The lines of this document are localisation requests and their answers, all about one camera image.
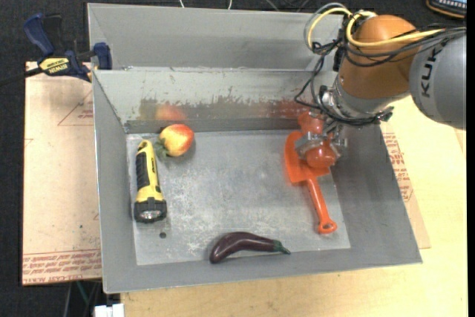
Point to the red rounded toy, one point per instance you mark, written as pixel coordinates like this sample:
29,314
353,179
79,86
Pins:
320,158

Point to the orange toy shovel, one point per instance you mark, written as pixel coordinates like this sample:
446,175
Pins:
315,193

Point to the grey metal bin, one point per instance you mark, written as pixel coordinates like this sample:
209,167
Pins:
241,193

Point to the purple toy eggplant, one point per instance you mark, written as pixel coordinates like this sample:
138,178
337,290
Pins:
241,243

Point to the red and yellow toy fruit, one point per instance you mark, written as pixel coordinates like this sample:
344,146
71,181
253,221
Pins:
178,139

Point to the yellow and black flashlight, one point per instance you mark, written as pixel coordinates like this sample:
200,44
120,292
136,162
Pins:
147,182

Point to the brown cardboard board red print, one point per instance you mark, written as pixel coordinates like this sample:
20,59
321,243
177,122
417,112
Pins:
55,167

